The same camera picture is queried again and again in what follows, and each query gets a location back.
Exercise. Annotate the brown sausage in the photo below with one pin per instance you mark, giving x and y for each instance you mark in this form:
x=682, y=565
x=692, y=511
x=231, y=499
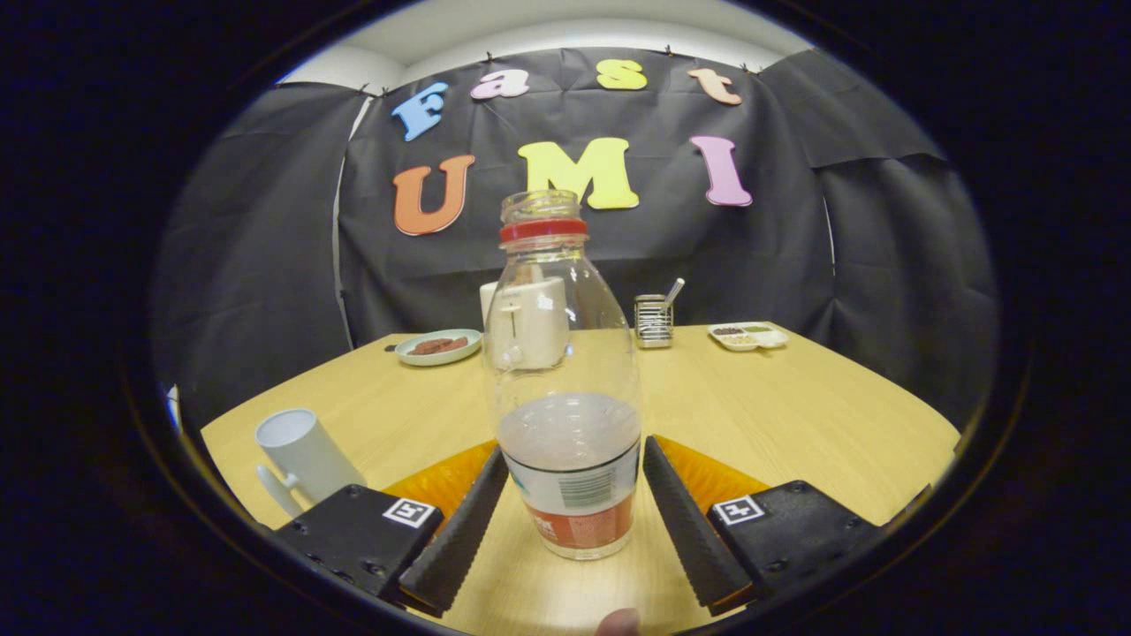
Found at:
x=424, y=348
x=455, y=343

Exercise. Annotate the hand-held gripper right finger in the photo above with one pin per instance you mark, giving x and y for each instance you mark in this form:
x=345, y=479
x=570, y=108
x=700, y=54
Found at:
x=685, y=530

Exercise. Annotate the wooden table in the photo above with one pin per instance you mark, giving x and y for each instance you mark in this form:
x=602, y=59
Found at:
x=778, y=415

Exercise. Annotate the white cup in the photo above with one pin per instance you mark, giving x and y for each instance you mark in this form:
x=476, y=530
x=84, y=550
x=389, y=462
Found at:
x=305, y=450

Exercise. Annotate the pale green plate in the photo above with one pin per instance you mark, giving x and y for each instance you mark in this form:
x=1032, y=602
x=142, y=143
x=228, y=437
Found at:
x=411, y=357

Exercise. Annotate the white divided dish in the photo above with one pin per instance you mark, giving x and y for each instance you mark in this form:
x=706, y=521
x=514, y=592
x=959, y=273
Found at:
x=751, y=337

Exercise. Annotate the silver spoon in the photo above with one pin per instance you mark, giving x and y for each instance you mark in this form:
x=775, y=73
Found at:
x=676, y=287

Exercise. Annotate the white toaster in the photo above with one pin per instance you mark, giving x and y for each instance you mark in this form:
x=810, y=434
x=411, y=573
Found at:
x=485, y=305

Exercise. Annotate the clear plastic juice bottle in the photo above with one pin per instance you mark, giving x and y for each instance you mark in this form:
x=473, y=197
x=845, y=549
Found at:
x=570, y=495

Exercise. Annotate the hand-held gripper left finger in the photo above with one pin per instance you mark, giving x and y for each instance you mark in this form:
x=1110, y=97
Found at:
x=464, y=530

